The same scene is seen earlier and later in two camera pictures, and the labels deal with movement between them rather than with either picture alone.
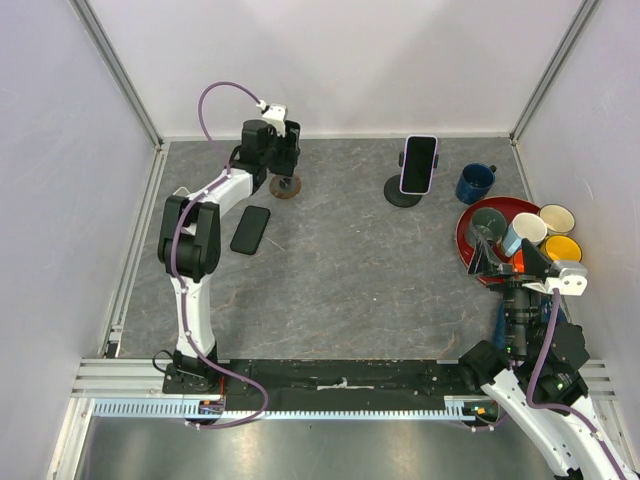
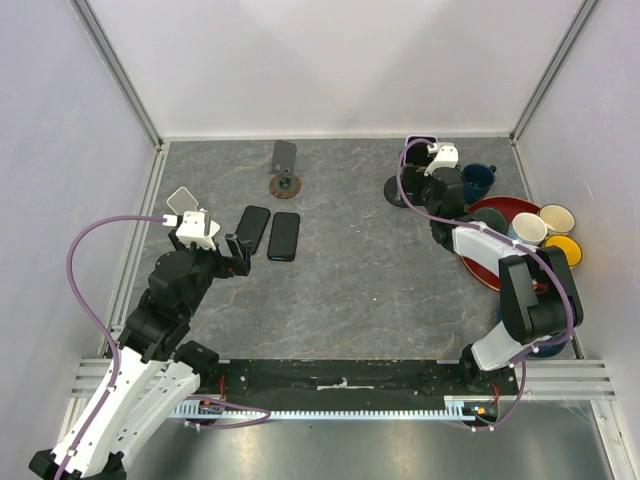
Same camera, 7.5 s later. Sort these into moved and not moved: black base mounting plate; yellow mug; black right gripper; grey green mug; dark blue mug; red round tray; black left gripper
Moved: black left gripper; black right gripper
Not moved: grey green mug; red round tray; yellow mug; dark blue mug; black base mounting plate
